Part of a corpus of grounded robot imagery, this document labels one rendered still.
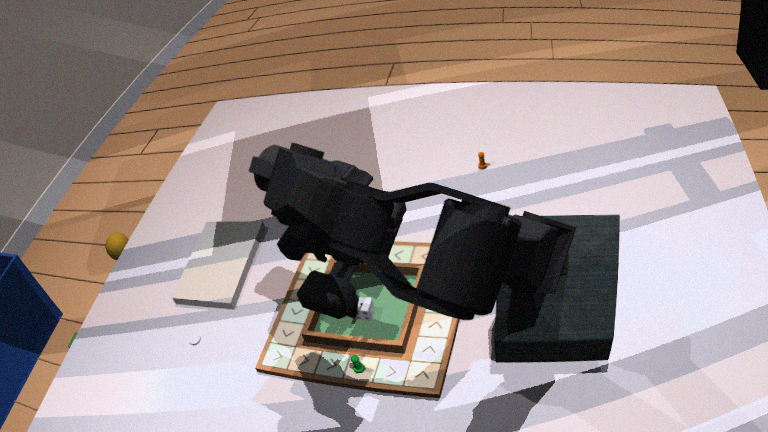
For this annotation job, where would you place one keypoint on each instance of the white die with black pips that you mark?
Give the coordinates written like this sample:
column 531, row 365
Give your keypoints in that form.
column 365, row 309

